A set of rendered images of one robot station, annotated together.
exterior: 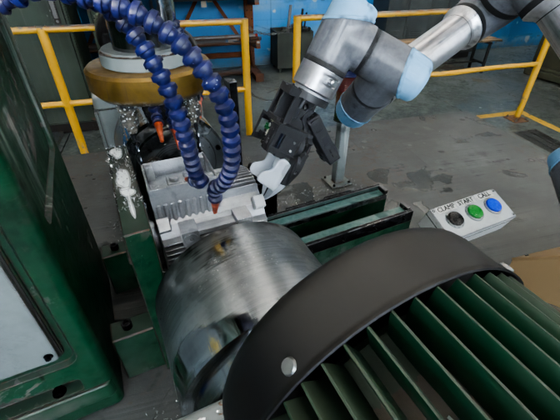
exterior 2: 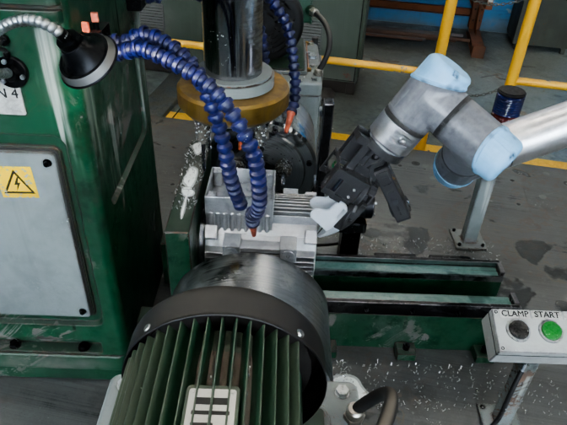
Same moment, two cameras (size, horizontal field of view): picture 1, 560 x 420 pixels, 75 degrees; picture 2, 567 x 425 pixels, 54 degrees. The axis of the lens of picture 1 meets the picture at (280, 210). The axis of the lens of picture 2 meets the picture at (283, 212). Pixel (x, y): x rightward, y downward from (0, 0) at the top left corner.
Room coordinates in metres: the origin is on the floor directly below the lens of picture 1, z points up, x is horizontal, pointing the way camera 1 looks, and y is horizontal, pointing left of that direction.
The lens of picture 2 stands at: (-0.16, -0.23, 1.70)
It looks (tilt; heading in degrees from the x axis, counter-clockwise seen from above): 36 degrees down; 24
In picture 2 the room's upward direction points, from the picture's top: 3 degrees clockwise
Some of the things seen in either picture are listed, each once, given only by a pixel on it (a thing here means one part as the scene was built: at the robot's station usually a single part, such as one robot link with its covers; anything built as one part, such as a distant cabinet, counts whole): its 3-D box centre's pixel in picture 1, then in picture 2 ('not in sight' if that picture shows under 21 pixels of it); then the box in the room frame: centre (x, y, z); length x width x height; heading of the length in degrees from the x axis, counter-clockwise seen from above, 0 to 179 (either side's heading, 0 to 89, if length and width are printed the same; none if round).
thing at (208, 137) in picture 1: (167, 145); (262, 144); (0.88, 0.30, 1.04); 0.41 x 0.25 x 0.25; 25
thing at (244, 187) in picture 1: (207, 221); (261, 239); (0.59, 0.15, 1.02); 0.20 x 0.19 x 0.19; 114
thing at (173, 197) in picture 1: (181, 187); (241, 199); (0.57, 0.18, 1.11); 0.12 x 0.11 x 0.07; 114
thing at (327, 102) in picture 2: (235, 136); (323, 158); (0.76, 0.10, 1.12); 0.04 x 0.03 x 0.26; 115
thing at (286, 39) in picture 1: (292, 37); (550, 1); (5.45, -0.17, 0.41); 0.52 x 0.47 x 0.82; 105
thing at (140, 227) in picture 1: (127, 260); (176, 253); (0.52, 0.30, 0.97); 0.30 x 0.11 x 0.34; 25
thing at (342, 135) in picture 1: (342, 125); (488, 171); (1.09, -0.20, 1.01); 0.08 x 0.08 x 0.42; 25
